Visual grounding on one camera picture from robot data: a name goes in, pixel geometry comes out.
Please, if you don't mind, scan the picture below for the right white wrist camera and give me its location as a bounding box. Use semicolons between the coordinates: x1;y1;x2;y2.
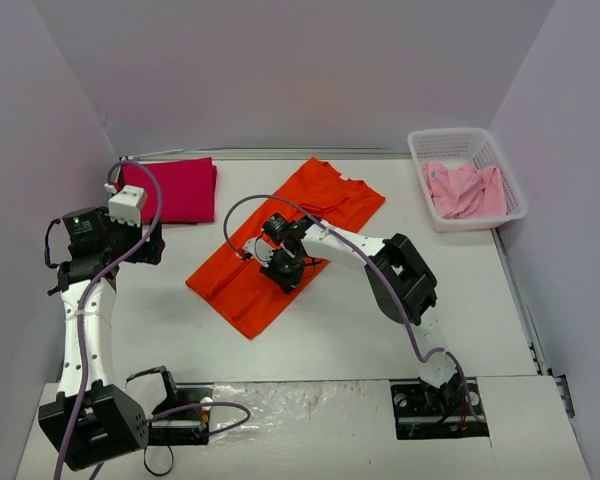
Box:
243;236;278;269

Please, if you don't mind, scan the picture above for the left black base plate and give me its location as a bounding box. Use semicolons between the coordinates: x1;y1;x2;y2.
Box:
125;384;213;446

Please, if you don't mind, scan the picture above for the orange t-shirt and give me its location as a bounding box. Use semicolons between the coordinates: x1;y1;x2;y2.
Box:
186;158;385;339

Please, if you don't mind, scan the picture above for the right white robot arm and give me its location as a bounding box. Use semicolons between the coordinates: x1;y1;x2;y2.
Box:
245;213;468;413

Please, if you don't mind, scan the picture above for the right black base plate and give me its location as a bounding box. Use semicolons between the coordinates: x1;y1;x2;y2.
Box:
390;379;489;441

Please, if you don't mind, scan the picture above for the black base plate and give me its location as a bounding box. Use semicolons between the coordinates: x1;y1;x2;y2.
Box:
125;384;213;446
390;379;489;441

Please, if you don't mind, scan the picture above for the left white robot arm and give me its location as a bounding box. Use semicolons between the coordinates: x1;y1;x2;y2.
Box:
38;206;165;477

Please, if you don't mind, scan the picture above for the pink t-shirt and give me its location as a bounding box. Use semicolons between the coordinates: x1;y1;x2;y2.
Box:
421;161;507;220

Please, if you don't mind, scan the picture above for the white plastic basket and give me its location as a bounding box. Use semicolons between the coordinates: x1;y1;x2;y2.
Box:
408;128;527;232

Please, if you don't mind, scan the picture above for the folded magenta t-shirt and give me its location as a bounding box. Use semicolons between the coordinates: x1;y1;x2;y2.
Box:
118;157;217;224

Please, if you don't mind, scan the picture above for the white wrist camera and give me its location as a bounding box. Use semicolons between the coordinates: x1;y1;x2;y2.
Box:
243;236;278;269
108;185;148;227

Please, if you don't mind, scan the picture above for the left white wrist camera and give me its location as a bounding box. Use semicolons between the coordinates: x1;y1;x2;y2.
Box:
108;185;148;227

